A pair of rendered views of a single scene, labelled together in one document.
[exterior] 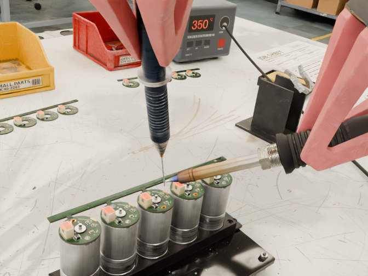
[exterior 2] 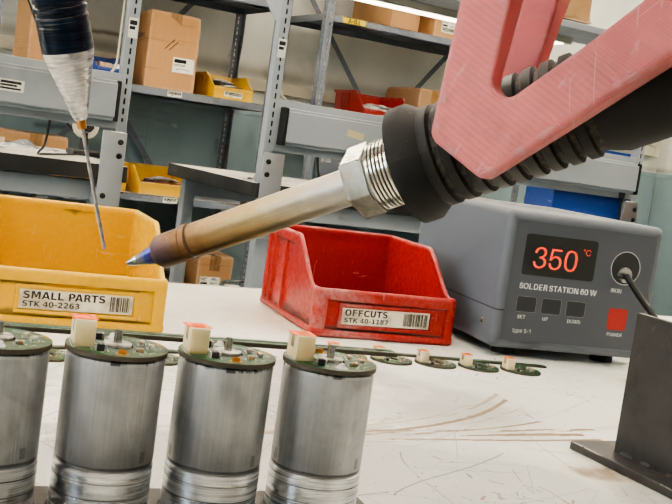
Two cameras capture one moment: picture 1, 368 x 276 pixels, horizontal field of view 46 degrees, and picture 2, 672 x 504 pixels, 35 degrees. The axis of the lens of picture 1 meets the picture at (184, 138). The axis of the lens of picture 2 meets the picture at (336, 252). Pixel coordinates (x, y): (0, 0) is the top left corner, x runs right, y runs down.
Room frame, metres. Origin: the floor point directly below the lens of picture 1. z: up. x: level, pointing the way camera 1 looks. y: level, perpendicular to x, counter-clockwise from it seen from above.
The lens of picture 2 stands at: (0.02, -0.13, 0.87)
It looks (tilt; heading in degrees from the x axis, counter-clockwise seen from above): 5 degrees down; 22
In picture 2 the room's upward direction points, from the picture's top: 8 degrees clockwise
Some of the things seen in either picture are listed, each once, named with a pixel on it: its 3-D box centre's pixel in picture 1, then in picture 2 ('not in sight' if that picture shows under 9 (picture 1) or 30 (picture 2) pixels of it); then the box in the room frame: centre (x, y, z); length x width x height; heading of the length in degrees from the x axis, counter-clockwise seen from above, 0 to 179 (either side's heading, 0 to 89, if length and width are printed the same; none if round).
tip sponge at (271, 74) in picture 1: (286, 83); not in sight; (0.65, -0.15, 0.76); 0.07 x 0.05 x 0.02; 59
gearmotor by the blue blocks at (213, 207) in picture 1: (211, 202); (317, 449); (0.28, -0.03, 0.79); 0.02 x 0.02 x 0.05
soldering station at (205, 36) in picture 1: (182, 23); (526, 274); (0.78, 0.03, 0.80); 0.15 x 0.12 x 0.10; 40
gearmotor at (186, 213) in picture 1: (183, 214); (215, 446); (0.26, -0.01, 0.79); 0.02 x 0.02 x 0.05
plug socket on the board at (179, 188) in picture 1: (179, 187); (199, 338); (0.25, 0.00, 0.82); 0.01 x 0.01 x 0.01; 43
